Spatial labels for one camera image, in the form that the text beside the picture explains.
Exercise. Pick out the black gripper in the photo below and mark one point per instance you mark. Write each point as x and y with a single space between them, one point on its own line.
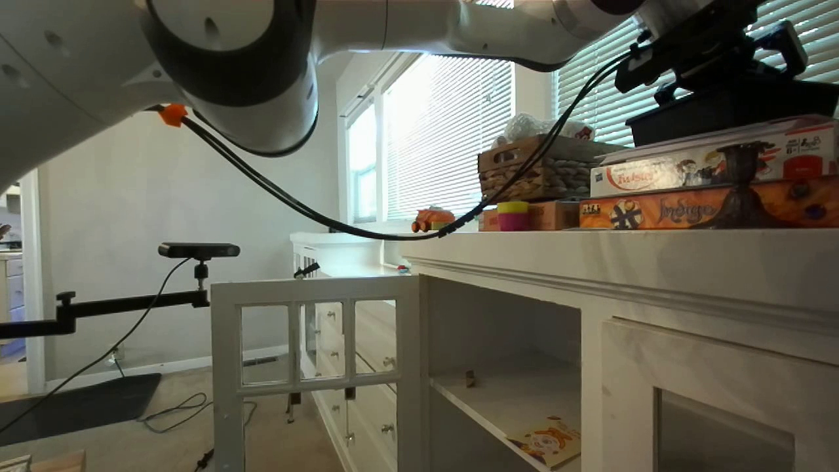
708 90

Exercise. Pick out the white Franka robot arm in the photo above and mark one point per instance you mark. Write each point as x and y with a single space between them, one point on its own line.
226 53

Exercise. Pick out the white tall cabinet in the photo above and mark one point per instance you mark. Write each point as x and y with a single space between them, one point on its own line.
656 264

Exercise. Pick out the white closed cabinet door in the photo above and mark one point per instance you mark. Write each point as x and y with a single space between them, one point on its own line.
630 395

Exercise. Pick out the white low cabinet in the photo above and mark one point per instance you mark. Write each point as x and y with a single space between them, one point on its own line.
345 254

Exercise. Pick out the white open cabinet door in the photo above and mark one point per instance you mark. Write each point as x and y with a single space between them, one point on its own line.
230 376

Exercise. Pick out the white board game box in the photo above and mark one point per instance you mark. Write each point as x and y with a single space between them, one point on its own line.
664 171

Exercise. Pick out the orange board game box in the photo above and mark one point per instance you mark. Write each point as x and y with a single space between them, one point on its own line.
684 211

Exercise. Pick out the white tissue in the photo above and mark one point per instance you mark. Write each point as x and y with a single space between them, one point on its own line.
525 131

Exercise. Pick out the orange wooden box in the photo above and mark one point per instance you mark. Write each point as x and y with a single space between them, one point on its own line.
555 217

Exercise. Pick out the brown wicker basket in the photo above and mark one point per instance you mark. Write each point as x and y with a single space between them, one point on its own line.
514 175

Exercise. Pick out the yellow and pink cup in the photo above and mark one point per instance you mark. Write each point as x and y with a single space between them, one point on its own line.
512 217

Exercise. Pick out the bright white window blinds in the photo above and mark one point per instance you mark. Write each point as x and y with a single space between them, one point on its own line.
446 133

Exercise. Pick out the orange toy truck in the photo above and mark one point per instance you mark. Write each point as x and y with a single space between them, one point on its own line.
428 220

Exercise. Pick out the colourful picture book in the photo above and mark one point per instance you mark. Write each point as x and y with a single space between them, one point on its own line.
546 443

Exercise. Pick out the black floor mat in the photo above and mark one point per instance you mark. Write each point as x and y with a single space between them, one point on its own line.
80 409

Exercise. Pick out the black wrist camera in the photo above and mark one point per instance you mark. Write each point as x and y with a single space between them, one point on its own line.
711 57

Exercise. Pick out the black stereo camera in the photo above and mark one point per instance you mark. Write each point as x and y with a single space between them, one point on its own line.
201 251

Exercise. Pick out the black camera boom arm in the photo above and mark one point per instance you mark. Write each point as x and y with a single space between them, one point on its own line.
132 304

